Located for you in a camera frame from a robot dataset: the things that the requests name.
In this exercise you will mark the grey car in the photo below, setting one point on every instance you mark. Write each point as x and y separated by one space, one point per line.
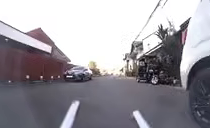
78 73

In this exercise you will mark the row of pale bollards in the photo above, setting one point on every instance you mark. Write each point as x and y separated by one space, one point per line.
28 77

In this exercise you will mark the robot's own part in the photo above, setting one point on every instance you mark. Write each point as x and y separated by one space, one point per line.
70 115
140 119

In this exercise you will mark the tree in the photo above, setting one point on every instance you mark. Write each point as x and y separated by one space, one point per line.
93 66

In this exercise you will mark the dark parked vehicle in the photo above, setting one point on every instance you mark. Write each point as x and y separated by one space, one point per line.
147 71

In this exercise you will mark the grey asphalt road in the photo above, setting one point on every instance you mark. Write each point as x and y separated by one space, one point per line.
106 100

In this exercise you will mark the red building with pale fascia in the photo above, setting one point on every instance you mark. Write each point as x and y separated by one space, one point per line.
26 63

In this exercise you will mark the white car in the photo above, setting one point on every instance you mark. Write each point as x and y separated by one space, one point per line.
199 43

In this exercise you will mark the row of buildings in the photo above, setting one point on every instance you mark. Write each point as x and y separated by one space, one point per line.
149 43

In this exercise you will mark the dark bushes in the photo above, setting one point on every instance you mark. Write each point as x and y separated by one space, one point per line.
168 56

